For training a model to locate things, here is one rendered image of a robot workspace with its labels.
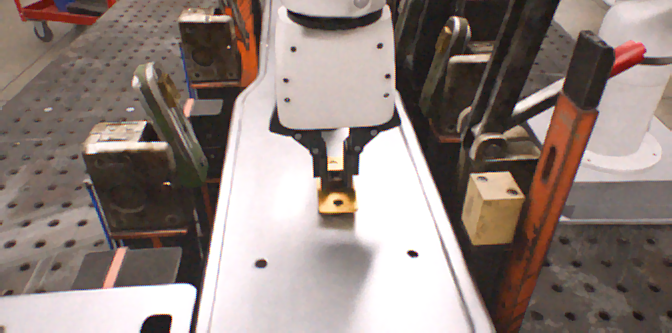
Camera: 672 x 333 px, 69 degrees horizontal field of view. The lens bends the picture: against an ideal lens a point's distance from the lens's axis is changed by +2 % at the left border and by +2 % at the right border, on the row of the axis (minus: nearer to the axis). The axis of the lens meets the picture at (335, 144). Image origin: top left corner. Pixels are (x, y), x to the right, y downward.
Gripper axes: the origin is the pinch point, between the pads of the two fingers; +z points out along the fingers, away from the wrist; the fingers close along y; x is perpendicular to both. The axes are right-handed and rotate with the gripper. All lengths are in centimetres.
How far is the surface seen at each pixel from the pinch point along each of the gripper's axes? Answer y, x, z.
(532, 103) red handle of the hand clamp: -17.9, 0.4, -6.0
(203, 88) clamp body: 19.7, -38.6, 11.4
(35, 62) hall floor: 166, -255, 102
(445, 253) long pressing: -8.7, 9.0, 3.4
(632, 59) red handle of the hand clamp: -25.3, 1.0, -10.2
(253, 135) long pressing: 8.8, -10.9, 3.4
